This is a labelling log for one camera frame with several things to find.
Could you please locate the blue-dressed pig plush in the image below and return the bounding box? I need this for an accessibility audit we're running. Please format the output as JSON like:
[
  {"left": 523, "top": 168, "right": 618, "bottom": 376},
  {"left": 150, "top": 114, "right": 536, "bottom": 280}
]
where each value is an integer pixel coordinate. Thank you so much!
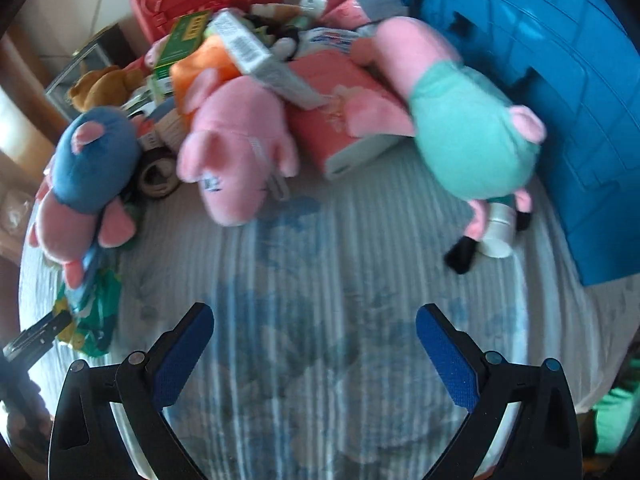
[{"left": 27, "top": 107, "right": 144, "bottom": 286}]

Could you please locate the orange plush toy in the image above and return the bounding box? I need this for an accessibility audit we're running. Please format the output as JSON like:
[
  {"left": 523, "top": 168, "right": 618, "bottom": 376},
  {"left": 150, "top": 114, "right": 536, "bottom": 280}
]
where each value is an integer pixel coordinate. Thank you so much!
[{"left": 170, "top": 35, "right": 241, "bottom": 117}]

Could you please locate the green patterned packet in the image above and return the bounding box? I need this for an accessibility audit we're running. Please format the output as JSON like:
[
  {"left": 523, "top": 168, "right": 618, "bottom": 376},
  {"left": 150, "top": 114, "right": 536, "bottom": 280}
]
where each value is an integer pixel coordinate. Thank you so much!
[{"left": 57, "top": 267, "right": 123, "bottom": 358}]

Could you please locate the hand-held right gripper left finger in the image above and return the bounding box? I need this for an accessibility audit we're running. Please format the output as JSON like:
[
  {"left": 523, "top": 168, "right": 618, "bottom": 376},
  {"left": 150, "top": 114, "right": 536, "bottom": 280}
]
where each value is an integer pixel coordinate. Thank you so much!
[{"left": 47, "top": 302, "right": 216, "bottom": 480}]

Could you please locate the small white bottle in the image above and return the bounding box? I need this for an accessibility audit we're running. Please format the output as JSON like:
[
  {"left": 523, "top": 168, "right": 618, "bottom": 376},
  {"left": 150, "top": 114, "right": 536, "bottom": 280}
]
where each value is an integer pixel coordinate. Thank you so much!
[{"left": 482, "top": 200, "right": 518, "bottom": 259}]

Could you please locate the green cardboard box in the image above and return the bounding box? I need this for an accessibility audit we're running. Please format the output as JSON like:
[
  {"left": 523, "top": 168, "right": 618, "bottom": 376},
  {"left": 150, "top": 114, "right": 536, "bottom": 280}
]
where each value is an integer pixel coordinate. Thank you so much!
[{"left": 152, "top": 10, "right": 213, "bottom": 81}]

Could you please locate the brown plush bear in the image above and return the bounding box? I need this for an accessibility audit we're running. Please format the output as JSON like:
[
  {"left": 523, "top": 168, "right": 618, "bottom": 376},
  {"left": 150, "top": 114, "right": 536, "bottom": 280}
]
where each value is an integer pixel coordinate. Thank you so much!
[{"left": 67, "top": 65, "right": 148, "bottom": 113}]

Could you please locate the grey white carton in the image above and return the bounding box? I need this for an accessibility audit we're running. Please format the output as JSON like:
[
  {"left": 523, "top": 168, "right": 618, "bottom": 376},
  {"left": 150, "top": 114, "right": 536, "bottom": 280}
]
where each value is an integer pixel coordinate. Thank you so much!
[{"left": 210, "top": 10, "right": 326, "bottom": 109}]

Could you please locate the pink tissue packet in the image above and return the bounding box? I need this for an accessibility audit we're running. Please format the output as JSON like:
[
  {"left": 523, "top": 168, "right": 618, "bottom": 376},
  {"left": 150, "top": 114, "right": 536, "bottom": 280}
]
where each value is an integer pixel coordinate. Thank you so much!
[{"left": 290, "top": 52, "right": 416, "bottom": 181}]

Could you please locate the green foam roll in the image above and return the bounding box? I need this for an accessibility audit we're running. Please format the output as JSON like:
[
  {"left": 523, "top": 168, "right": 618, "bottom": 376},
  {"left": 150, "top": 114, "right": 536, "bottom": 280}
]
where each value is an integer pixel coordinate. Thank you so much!
[{"left": 595, "top": 385, "right": 637, "bottom": 457}]

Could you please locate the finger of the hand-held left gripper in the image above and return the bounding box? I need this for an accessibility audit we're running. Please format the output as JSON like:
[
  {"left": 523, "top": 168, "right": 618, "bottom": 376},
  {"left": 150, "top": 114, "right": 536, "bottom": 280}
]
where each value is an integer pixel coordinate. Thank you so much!
[{"left": 2, "top": 310, "right": 73, "bottom": 361}]

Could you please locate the white blue packet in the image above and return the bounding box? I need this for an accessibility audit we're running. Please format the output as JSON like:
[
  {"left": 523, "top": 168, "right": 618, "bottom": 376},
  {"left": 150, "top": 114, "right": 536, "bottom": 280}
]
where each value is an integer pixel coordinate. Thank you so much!
[{"left": 300, "top": 27, "right": 362, "bottom": 61}]

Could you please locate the tape roll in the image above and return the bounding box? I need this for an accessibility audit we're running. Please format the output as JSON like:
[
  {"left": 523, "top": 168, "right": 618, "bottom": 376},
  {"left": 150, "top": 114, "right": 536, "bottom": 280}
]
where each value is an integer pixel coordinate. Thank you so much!
[{"left": 137, "top": 152, "right": 181, "bottom": 202}]

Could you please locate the pink grey packet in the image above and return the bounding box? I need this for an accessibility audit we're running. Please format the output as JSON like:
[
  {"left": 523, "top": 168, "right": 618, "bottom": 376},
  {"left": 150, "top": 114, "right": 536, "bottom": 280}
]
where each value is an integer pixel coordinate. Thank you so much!
[{"left": 320, "top": 0, "right": 411, "bottom": 31}]

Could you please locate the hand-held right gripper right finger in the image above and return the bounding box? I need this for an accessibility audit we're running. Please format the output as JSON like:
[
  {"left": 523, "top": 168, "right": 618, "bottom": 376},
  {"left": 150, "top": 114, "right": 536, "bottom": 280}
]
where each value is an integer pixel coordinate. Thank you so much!
[{"left": 416, "top": 304, "right": 586, "bottom": 480}]

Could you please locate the pink pig plush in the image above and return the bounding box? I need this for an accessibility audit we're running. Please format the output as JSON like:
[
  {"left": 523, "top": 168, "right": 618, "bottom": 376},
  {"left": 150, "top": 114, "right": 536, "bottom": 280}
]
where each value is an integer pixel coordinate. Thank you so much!
[{"left": 177, "top": 77, "right": 301, "bottom": 226}]

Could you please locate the teal-dressed pig plush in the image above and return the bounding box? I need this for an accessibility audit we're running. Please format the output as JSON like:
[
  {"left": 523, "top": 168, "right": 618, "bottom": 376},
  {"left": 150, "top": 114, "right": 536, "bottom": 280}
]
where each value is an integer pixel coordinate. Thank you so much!
[{"left": 350, "top": 17, "right": 548, "bottom": 276}]

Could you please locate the blue plastic container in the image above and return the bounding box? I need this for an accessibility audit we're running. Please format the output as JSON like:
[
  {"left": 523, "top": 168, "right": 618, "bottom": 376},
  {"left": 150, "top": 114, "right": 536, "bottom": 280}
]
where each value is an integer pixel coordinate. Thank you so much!
[{"left": 380, "top": 0, "right": 640, "bottom": 286}]

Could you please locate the dark framed box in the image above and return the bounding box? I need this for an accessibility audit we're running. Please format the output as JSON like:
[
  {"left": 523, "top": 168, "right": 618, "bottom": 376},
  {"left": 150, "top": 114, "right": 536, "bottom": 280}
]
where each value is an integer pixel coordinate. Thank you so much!
[{"left": 45, "top": 25, "right": 132, "bottom": 111}]

